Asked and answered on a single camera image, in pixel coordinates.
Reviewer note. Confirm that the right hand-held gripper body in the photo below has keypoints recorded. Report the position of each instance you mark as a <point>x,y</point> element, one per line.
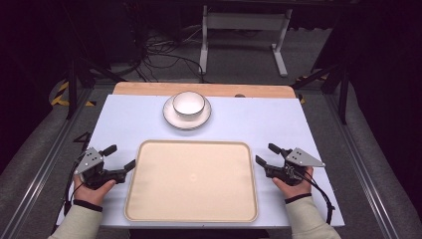
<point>300,158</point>

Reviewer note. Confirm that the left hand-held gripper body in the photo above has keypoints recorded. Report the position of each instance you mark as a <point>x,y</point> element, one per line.
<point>89,161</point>

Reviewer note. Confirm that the person's right hand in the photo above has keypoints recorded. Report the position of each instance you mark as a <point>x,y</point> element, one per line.
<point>297,189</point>

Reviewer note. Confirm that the person's left hand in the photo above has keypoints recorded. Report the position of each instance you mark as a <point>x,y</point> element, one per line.
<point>93,194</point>

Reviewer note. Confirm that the white table cover board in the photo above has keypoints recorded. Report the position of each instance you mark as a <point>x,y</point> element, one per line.
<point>249,122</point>

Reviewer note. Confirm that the white plate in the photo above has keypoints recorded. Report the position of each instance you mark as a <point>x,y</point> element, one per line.
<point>172,119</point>

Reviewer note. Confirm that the beige tray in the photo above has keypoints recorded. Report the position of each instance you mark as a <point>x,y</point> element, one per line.
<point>192,182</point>

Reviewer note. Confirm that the yellow black floor tape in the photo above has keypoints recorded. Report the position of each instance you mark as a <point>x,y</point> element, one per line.
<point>59,98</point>

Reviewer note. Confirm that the black metal stand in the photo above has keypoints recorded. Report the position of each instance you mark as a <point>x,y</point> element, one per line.
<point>343,96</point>
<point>72,89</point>

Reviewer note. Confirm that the white bowl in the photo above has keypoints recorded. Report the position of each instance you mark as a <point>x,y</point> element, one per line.
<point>188,103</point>

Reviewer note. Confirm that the white metal stand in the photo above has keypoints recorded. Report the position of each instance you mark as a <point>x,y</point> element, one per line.
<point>245,21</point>

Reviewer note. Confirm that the aluminium floor rail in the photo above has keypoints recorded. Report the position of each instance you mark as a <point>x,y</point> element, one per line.
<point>361,159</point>
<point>43,172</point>

